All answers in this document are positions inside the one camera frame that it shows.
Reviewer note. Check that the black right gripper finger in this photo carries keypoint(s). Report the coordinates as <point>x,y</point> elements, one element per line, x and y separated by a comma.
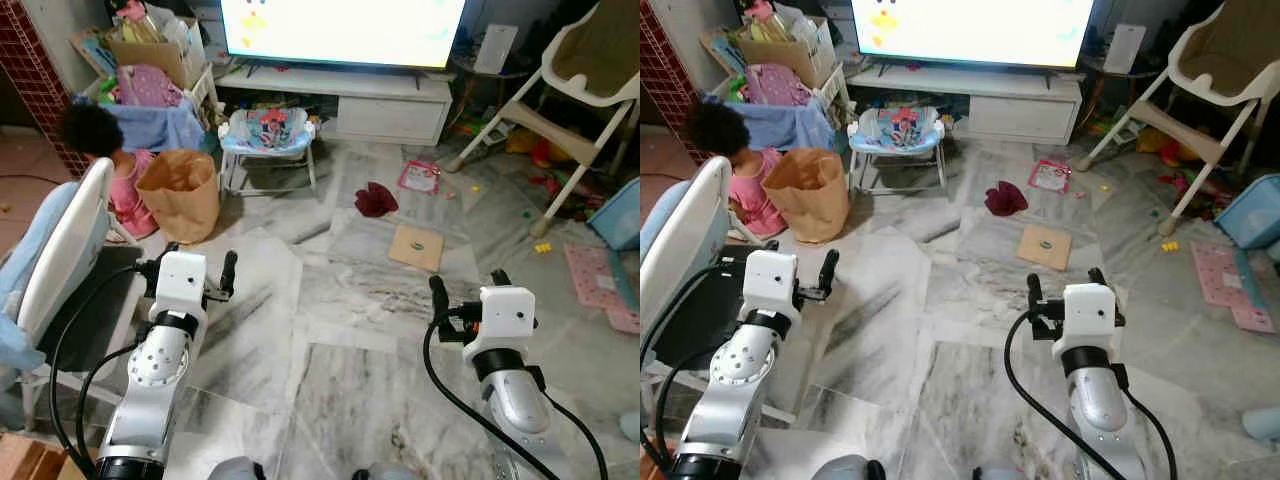
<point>1098,277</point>
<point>440,298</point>
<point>1036,295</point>
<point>501,279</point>

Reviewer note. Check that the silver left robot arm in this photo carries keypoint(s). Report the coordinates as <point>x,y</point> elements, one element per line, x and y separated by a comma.
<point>745,375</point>
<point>150,375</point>

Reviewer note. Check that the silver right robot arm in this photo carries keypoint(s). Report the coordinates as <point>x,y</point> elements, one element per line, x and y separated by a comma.
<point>1098,410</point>
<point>515,410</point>

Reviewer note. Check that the flat brown cardboard piece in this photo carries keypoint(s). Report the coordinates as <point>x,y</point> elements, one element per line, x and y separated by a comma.
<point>1045,247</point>
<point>416,248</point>

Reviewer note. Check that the brown paper bag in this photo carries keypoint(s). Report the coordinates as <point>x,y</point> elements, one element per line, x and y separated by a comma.
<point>808,195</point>
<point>180,195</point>

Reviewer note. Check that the child in pink clothes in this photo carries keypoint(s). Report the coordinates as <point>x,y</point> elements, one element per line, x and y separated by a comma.
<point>755,190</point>
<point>125,190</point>

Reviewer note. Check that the white and blue baby seat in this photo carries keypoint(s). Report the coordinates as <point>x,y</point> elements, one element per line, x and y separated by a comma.
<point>65,250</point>
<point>690,250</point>

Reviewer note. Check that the pink floor mat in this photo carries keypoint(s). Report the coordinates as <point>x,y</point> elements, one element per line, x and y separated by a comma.
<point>1230,285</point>
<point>595,280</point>

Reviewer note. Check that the dark red cloth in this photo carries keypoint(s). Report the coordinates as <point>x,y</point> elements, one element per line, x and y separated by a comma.
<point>1006,199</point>
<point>376,200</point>

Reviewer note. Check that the pink flat packet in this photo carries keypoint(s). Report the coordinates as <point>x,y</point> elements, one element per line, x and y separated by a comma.
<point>420,177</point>
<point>1050,175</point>

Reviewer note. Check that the blue cloth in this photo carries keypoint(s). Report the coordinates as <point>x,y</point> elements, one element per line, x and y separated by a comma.
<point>150,128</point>
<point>780,126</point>

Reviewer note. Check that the blue plastic bin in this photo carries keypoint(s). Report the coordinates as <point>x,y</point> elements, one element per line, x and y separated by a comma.
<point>1250,212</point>
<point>618,215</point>

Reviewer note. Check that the blue baby bouncer seat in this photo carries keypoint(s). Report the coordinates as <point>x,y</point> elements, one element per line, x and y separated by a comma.
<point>898,130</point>
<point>268,132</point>

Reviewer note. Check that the grey right robot leg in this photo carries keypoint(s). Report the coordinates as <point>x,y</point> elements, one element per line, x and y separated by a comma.
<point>385,473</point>
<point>1002,473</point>

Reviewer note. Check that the grey robot leg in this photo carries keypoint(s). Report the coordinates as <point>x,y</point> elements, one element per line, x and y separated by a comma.
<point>850,470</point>
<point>235,470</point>
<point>385,473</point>
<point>1002,473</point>

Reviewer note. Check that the pink patterned bag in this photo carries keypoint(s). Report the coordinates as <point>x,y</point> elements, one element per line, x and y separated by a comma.
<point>150,88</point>
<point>778,86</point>

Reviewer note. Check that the grey left robot leg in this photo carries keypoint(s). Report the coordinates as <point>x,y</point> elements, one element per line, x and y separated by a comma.
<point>850,470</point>
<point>235,470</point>

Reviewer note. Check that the white television cabinet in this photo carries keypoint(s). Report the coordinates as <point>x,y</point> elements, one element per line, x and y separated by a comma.
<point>390,105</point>
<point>1020,105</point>

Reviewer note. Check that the cardboard box of toys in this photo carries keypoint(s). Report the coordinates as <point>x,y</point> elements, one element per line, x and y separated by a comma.
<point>785,50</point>
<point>150,55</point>

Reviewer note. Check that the white flat panel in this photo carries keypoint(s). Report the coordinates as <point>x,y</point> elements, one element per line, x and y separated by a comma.
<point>495,48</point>
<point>1125,48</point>

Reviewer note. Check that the white baby high chair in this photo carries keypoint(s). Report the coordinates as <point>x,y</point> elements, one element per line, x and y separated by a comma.
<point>585,60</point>
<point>1225,55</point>

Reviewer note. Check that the large flat screen television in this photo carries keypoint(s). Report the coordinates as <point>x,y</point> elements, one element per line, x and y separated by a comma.
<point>340,30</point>
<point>975,30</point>

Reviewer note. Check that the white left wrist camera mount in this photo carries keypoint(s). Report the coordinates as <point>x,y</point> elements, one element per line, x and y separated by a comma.
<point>180,285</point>
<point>770,285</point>

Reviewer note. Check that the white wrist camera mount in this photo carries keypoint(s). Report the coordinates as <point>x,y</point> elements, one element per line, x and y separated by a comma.
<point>770,285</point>
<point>505,320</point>
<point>180,285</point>
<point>1092,315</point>

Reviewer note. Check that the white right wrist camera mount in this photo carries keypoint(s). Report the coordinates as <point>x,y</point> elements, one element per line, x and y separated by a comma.
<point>1092,315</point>
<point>505,320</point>

